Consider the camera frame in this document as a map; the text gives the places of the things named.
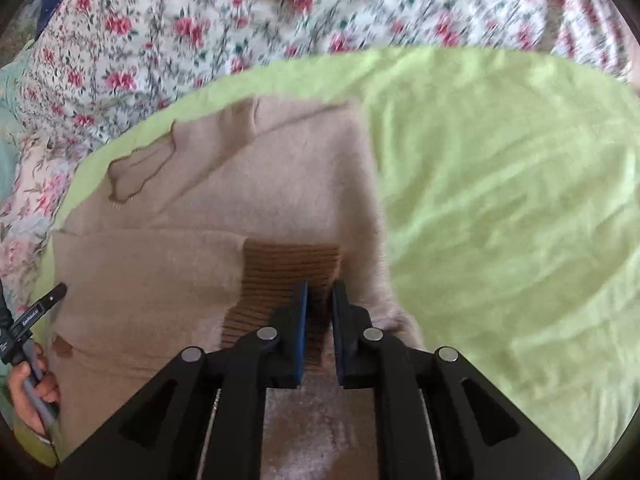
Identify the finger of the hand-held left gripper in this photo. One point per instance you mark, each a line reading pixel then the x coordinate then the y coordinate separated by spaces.
pixel 50 301

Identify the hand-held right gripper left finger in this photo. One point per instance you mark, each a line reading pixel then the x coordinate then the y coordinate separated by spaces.
pixel 299 332

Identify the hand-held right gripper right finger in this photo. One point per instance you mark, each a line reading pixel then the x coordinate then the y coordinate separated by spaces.
pixel 341 332

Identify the beige knit sweater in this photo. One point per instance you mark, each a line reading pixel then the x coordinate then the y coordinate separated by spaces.
pixel 200 210

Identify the person's left hand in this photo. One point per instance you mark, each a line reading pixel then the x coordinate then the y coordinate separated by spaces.
pixel 27 395

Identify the pastel floral ruffled pillow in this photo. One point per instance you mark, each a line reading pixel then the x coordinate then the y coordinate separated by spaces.
pixel 35 185

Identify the teal floral quilt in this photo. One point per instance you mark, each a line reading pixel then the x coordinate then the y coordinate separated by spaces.
pixel 10 95

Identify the green bed sheet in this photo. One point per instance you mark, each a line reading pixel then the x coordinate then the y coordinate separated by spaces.
pixel 500 185

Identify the red rose floral quilt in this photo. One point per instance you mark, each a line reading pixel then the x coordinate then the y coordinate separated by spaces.
pixel 200 10

